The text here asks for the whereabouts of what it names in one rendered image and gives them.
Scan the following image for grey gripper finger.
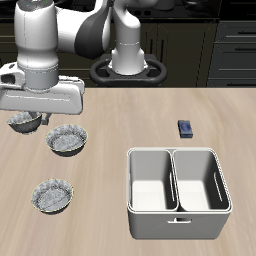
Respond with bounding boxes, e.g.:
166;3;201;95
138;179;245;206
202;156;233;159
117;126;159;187
41;112;53;127

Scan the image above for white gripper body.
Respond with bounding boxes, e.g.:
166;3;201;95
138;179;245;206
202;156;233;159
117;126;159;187
0;75;86;116

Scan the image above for small grey fluted bowl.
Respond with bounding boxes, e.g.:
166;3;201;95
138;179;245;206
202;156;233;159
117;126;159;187
6;111;44;135

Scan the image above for large grey fluted bowl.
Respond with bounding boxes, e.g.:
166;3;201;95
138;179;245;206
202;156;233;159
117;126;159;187
44;123;89;158

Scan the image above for medium grey fluted bowl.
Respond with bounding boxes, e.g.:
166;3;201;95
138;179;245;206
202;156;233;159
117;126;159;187
30;178;75;215

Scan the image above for small dark blue box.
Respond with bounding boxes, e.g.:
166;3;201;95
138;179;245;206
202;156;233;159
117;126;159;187
177;119;195;140

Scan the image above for white two-bin basket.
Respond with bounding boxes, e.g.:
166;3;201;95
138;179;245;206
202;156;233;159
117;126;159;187
125;146;234;241

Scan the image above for dark kitchen cupboards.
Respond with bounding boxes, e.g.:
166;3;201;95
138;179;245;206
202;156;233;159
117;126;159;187
0;0;256;89

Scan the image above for flat black base plate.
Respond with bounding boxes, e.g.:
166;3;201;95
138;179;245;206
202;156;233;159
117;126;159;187
89;54;168;88

